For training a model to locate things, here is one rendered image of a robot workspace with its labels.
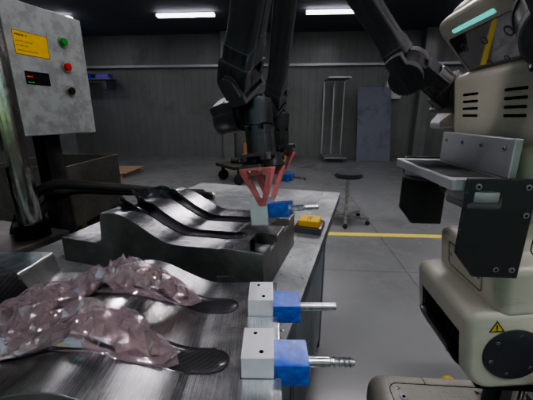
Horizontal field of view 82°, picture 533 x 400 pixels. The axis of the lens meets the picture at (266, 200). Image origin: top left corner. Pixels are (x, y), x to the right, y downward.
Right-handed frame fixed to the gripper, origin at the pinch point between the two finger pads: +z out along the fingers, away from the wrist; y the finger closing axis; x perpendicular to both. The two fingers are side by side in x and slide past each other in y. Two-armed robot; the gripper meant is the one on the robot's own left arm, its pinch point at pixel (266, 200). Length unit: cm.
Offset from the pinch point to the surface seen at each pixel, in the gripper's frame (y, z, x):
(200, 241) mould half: 3.8, 7.3, -13.9
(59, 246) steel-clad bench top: 0, 9, -59
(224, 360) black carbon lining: 27.0, 16.2, 2.1
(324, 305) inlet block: 13.5, 15.2, 12.1
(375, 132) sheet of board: -791, -77, 40
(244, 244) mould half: 3.5, 8.2, -4.2
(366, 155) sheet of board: -780, -23, 15
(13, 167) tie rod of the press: 0, -14, -72
